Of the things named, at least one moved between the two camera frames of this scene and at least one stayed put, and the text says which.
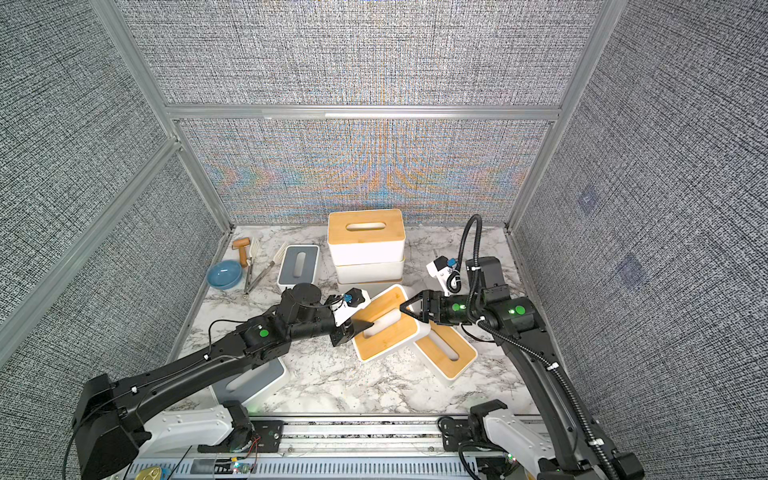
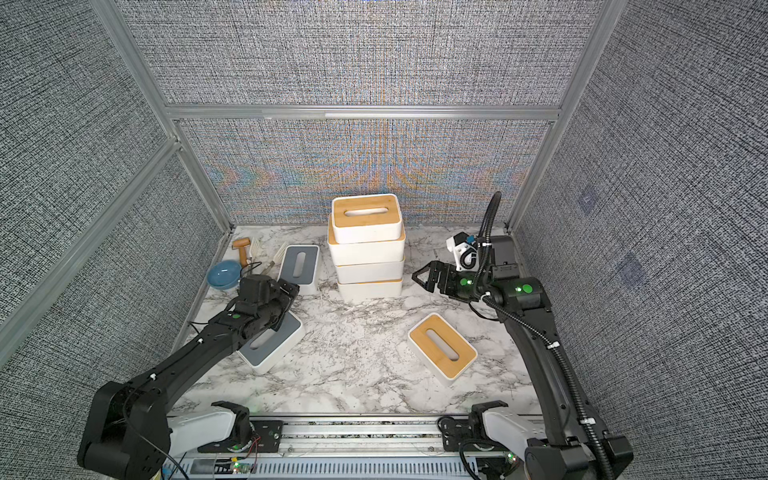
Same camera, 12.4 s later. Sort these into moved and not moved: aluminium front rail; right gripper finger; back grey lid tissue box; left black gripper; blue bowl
Moved: left black gripper; right gripper finger
Not moved: blue bowl; aluminium front rail; back grey lid tissue box
